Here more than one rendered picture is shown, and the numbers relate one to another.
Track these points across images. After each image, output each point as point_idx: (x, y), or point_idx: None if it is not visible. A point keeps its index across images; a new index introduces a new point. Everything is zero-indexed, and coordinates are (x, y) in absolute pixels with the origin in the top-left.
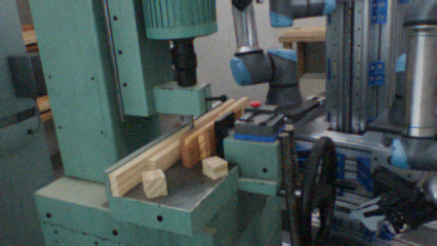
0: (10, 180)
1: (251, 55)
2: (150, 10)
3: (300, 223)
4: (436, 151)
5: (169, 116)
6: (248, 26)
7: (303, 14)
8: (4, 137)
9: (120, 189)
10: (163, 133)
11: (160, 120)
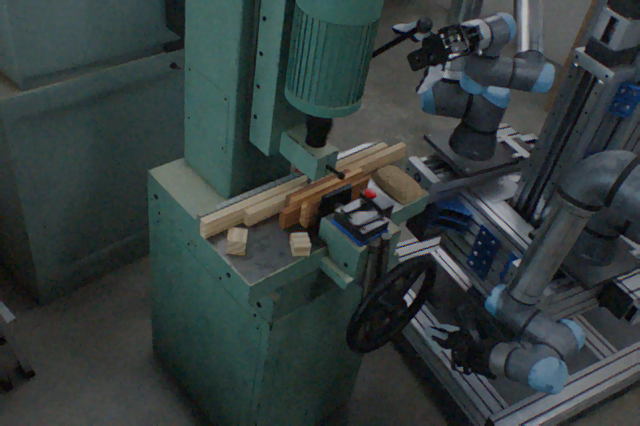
0: (139, 113)
1: (445, 83)
2: (291, 72)
3: (348, 328)
4: (525, 320)
5: (398, 17)
6: None
7: (502, 86)
8: (143, 68)
9: (207, 233)
10: (375, 46)
11: (383, 20)
